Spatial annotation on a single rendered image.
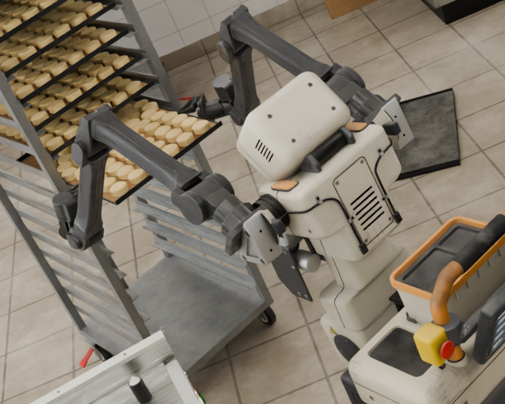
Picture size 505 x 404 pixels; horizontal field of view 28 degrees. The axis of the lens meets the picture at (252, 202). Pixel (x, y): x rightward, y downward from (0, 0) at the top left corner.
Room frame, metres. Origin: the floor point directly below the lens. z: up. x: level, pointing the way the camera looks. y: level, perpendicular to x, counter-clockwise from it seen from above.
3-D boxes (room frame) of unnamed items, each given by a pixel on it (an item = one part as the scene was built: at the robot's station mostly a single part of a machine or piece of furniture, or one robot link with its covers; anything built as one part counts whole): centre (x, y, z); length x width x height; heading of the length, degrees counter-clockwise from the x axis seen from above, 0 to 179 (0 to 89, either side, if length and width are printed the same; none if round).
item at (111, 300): (2.96, 0.61, 0.42); 0.64 x 0.03 x 0.03; 28
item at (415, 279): (1.65, -0.32, 0.87); 0.23 x 0.15 x 0.11; 119
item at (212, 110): (2.78, -0.01, 0.93); 0.07 x 0.07 x 0.10; 74
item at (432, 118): (3.72, -0.73, 0.02); 0.60 x 0.40 x 0.03; 160
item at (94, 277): (2.96, 0.61, 0.51); 0.64 x 0.03 x 0.03; 28
